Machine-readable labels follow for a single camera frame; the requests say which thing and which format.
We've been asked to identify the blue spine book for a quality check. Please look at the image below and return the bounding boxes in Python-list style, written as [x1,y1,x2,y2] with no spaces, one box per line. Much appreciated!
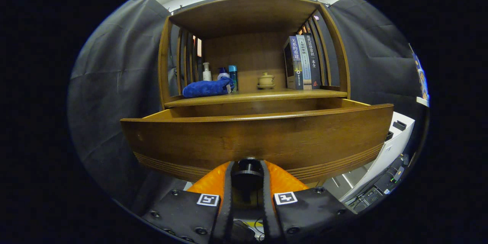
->
[284,35,304,90]

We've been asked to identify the blue towel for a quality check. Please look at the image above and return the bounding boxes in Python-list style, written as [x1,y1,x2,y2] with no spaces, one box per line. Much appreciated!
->
[182,77,235,98]

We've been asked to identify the white side unit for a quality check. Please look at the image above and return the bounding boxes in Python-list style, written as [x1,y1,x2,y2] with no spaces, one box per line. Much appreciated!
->
[339,111,415,202]

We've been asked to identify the blue translucent bottle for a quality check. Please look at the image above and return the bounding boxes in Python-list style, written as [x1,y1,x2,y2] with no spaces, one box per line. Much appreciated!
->
[228,65,239,92]

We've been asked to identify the wooden countertop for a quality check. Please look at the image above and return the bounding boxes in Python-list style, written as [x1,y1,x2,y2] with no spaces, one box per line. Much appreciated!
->
[164,88,348,108]

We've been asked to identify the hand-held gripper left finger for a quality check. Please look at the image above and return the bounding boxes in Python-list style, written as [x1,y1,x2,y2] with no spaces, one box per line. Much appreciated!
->
[143,160,234,244]

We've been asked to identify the wooden drawer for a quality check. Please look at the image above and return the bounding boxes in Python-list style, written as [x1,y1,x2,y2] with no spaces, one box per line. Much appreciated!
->
[120,98,394,184]

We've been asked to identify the black electronic equipment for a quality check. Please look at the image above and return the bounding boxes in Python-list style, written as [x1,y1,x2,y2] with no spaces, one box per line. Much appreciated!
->
[351,154,410,212]

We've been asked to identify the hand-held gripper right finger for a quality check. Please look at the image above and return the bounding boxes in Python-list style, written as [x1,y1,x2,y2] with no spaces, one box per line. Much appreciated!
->
[260,159,357,242]

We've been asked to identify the wooden cabinet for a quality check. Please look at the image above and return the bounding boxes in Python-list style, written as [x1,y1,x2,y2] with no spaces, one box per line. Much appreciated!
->
[158,0,351,117]

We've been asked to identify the grey spine book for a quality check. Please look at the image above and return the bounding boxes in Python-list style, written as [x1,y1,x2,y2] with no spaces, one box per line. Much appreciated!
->
[295,34,312,90]

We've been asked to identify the black spine book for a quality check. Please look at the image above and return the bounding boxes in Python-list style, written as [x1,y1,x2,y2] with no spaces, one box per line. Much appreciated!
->
[304,32,322,90]

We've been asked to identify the black drawer knob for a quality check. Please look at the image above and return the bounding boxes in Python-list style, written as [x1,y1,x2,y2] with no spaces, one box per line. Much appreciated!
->
[231,157,264,191]

